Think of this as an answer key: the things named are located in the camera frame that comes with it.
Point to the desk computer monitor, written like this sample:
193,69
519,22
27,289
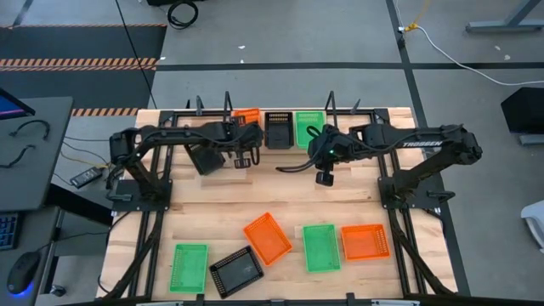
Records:
10,108

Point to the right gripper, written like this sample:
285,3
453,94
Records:
336,146

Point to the black mat hazard stripes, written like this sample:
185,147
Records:
85,42

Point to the grey metal table leg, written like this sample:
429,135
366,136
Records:
501,26

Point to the black keyboard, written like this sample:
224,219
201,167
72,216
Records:
7,231

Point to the green plastic basket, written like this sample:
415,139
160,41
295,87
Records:
304,123
321,248
189,268

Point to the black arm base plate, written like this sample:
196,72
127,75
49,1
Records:
427,200
123,205

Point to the black aluminium table frame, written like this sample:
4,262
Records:
212,113

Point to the grey desk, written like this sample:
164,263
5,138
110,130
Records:
38,170

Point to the black angular case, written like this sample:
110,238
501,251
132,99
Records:
525,110

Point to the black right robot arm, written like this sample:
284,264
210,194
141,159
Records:
382,136

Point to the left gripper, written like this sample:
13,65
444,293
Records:
242,136

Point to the orange plastic basket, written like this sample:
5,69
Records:
268,239
251,114
365,242

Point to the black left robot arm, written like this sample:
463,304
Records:
170,134

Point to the white plastic chair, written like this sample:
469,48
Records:
536,221

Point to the black computer mouse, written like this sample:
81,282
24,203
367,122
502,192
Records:
23,270

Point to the black caster wheel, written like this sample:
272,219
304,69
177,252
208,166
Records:
58,291

